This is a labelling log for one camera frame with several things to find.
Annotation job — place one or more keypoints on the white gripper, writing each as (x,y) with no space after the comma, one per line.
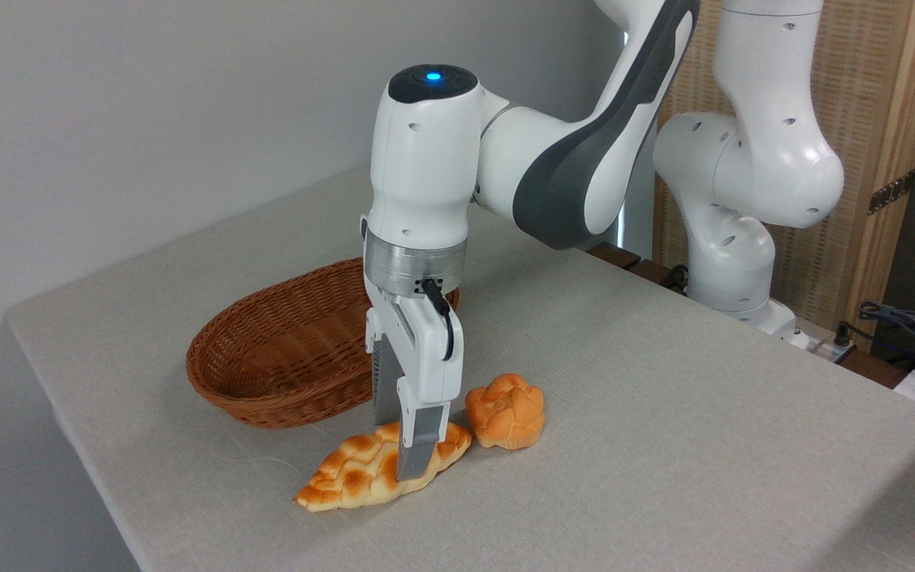
(426,349)

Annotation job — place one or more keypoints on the long braided bread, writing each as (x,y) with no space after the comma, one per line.
(354,477)

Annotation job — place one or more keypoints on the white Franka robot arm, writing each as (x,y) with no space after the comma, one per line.
(553,159)

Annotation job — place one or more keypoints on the round orange bread roll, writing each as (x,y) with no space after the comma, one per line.
(505,413)

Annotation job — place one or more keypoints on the brown wicker basket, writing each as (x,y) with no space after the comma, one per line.
(283,357)

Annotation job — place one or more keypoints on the grey tablecloth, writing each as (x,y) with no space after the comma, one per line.
(624,445)

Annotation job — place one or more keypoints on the dark metal screen hinge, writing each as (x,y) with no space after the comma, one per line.
(892,192)

